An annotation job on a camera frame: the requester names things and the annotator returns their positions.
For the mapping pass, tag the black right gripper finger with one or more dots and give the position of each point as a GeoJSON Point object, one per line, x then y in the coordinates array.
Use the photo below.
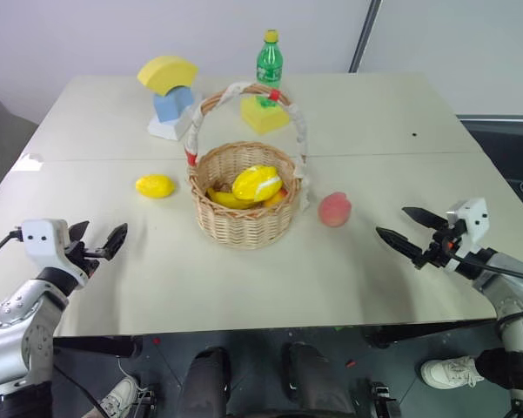
{"type": "Point", "coordinates": [401, 244]}
{"type": "Point", "coordinates": [424, 216]}

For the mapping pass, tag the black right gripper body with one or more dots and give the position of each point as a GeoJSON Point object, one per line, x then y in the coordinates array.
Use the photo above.
{"type": "Point", "coordinates": [439, 248]}

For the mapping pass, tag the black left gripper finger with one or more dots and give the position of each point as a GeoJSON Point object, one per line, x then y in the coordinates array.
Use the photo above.
{"type": "Point", "coordinates": [115, 241]}
{"type": "Point", "coordinates": [79, 230]}

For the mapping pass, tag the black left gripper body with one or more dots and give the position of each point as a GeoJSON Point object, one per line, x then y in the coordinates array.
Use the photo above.
{"type": "Point", "coordinates": [82, 257]}

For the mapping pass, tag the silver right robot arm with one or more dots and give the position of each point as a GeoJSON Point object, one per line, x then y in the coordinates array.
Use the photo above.
{"type": "Point", "coordinates": [511, 300]}

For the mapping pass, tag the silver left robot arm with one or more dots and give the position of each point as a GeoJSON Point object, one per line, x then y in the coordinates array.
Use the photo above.
{"type": "Point", "coordinates": [22, 322]}

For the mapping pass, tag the orange fruit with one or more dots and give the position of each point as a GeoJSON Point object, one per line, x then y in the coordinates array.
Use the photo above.
{"type": "Point", "coordinates": [275, 199]}

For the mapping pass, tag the yellow lemon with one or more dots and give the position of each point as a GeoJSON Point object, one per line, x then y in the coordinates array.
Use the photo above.
{"type": "Point", "coordinates": [155, 186]}

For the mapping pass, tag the pink peach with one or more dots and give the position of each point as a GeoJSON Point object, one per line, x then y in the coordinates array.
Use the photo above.
{"type": "Point", "coordinates": [334, 210]}

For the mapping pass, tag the yellow banana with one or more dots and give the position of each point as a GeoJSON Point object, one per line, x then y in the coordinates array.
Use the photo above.
{"type": "Point", "coordinates": [228, 199]}

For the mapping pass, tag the white sneaker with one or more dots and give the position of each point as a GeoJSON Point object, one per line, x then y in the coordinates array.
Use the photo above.
{"type": "Point", "coordinates": [450, 372]}
{"type": "Point", "coordinates": [119, 396]}

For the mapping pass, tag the white foam block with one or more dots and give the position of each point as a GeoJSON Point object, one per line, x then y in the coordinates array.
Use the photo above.
{"type": "Point", "coordinates": [167, 127]}

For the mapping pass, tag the blue foam block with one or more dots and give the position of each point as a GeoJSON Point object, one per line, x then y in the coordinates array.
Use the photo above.
{"type": "Point", "coordinates": [170, 106]}

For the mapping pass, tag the yellow starfruit with white band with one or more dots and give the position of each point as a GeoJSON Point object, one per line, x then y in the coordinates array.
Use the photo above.
{"type": "Point", "coordinates": [254, 183]}

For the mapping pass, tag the dark rounded leg shape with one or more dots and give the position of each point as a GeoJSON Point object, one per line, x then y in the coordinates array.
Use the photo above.
{"type": "Point", "coordinates": [315, 383]}
{"type": "Point", "coordinates": [206, 383]}

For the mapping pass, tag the yellow foam arch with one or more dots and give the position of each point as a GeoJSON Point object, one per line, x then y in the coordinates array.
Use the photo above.
{"type": "Point", "coordinates": [165, 72]}

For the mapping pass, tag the yellow foam cube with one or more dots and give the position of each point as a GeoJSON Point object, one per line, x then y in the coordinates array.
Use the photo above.
{"type": "Point", "coordinates": [263, 117]}

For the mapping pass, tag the green plastic bottle yellow cap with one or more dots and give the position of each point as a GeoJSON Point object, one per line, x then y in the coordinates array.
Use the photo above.
{"type": "Point", "coordinates": [270, 61]}

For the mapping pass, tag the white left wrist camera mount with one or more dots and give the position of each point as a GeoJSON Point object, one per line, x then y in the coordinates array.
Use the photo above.
{"type": "Point", "coordinates": [48, 248]}

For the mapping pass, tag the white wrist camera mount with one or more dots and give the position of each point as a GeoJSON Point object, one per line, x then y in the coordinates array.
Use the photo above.
{"type": "Point", "coordinates": [472, 222]}
{"type": "Point", "coordinates": [48, 248]}

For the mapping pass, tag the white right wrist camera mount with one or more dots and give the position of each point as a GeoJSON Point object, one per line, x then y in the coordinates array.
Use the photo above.
{"type": "Point", "coordinates": [472, 222]}

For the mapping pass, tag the black table frame bar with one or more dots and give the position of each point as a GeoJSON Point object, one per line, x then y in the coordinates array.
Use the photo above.
{"type": "Point", "coordinates": [100, 346]}

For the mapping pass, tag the grey metal frame post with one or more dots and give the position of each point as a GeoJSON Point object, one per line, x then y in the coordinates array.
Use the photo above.
{"type": "Point", "coordinates": [364, 35]}

